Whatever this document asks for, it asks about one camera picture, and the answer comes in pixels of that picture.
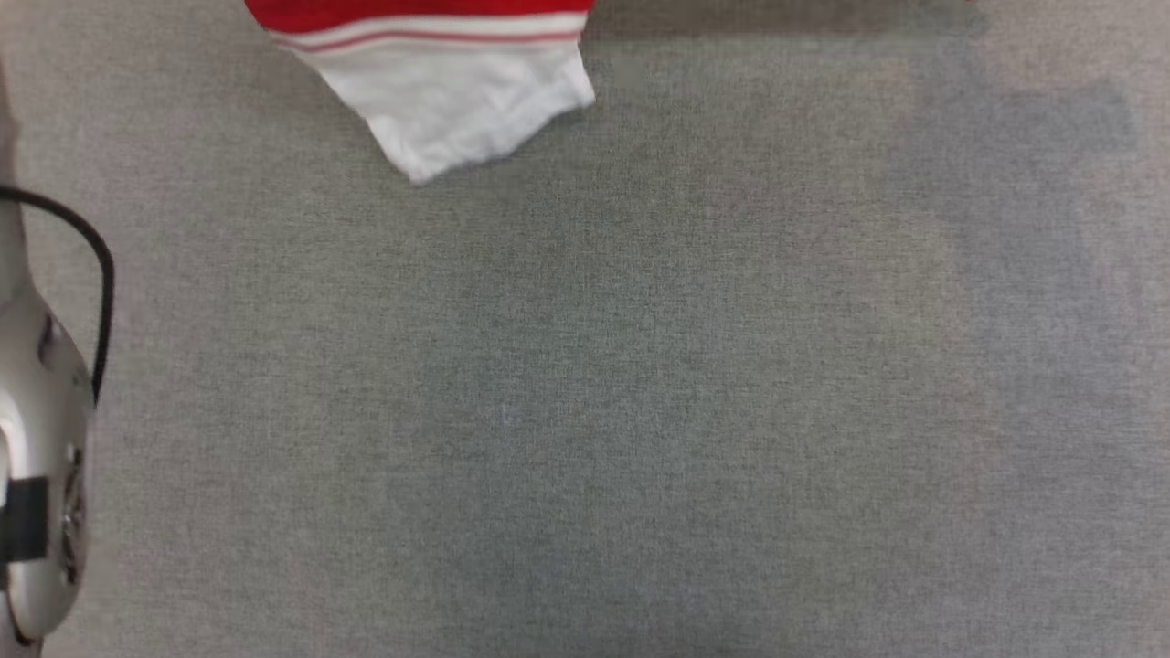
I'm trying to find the red and white jersey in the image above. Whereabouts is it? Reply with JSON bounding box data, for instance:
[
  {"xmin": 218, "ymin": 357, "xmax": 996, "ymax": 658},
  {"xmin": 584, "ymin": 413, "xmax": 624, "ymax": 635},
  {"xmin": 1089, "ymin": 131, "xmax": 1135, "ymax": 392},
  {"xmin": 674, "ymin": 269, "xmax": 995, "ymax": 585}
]
[{"xmin": 243, "ymin": 0, "xmax": 598, "ymax": 186}]

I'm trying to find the thin black cable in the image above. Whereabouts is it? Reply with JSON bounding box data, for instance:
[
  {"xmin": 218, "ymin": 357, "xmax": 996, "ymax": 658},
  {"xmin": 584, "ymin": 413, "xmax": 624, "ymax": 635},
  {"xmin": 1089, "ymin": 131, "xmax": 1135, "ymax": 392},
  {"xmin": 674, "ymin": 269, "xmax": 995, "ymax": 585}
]
[{"xmin": 0, "ymin": 185, "xmax": 116, "ymax": 409}]

